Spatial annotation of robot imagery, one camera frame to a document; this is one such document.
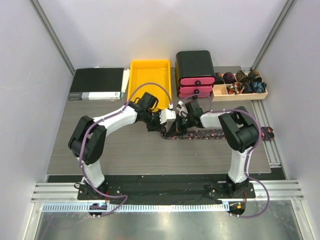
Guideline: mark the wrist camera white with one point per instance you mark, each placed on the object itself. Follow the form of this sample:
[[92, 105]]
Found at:
[[182, 111], [167, 115]]

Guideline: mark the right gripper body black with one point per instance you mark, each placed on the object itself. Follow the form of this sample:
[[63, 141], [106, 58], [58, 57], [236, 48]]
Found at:
[[184, 122]]

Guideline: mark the white slotted cable duct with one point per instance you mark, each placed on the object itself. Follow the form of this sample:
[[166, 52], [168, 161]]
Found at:
[[99, 207]]

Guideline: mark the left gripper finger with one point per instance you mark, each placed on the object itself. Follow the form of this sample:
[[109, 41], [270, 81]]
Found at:
[[163, 131], [152, 128]]

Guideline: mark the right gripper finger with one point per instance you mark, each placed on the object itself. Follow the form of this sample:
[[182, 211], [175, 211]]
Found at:
[[181, 132], [172, 131]]

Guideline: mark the wooden compartment box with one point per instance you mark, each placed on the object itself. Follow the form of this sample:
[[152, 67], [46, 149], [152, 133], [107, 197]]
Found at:
[[220, 94]]

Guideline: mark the dark patterned necktie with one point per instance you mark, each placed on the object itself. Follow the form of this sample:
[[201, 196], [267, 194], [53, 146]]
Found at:
[[267, 134]]

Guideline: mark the rolled orange dark tie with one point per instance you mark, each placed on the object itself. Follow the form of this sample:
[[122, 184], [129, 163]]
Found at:
[[254, 75]]

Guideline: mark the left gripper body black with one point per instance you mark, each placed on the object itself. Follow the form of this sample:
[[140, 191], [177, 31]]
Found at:
[[153, 119]]

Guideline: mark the white teal pen box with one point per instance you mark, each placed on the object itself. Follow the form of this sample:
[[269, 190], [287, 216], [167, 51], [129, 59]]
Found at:
[[125, 80]]

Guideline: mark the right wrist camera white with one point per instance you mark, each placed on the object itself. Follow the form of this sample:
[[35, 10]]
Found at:
[[182, 111]]

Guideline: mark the rolled floral tie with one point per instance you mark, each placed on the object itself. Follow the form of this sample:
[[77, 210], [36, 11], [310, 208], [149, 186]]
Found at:
[[234, 88]]

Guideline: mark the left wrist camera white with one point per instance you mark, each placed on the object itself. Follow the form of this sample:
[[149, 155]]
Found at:
[[167, 115]]

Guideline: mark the yellow plastic tray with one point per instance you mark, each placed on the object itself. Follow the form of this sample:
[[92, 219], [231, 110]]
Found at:
[[153, 77]]

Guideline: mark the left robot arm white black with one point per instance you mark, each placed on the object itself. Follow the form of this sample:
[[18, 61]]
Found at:
[[87, 141]]

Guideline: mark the black binder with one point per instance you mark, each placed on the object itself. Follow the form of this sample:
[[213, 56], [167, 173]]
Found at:
[[91, 84]]

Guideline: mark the rolled blue tie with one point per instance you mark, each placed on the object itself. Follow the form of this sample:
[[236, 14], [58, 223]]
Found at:
[[258, 87]]

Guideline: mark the rolled navy tie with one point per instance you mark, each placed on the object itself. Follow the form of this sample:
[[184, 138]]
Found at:
[[246, 88]]

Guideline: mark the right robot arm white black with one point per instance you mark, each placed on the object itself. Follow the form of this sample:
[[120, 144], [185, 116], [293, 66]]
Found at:
[[236, 126]]

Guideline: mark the black pink drawer unit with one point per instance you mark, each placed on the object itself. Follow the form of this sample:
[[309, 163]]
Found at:
[[194, 73]]

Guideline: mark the rolled brown patterned tie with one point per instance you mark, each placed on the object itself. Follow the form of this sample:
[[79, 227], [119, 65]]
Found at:
[[241, 77]]

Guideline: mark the rolled red patterned tie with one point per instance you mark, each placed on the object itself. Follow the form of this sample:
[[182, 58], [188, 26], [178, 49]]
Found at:
[[229, 78]]

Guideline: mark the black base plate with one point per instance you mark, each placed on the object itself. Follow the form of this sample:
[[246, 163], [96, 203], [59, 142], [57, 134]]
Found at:
[[165, 189]]

